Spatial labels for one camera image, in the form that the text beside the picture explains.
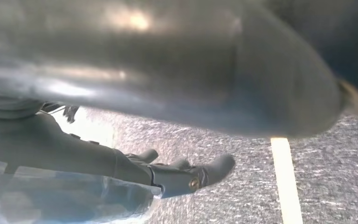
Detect dark robot leg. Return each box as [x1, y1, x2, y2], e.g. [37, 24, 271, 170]
[259, 0, 358, 122]

